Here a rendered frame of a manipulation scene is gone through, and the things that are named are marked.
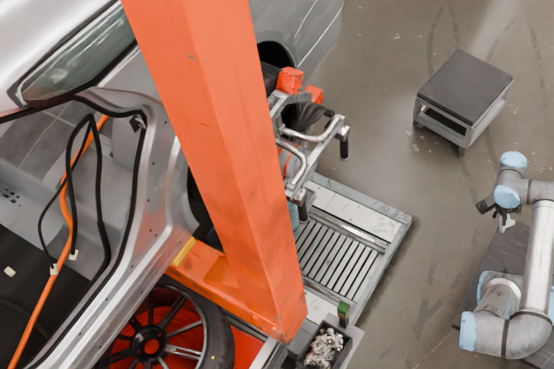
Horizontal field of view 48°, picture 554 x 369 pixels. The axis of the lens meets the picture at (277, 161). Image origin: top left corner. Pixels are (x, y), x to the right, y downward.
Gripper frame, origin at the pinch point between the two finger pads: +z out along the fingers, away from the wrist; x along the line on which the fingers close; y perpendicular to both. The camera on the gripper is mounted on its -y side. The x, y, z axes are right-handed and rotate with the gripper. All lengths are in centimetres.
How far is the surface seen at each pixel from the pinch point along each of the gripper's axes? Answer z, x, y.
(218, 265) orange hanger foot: -6, 2, -114
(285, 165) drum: -31, 25, -80
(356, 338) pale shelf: 26, -24, -65
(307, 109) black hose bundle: -49, 35, -68
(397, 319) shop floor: 64, 5, -39
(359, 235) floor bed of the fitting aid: 47, 46, -47
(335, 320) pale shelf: 24, -15, -72
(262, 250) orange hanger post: -65, -44, -94
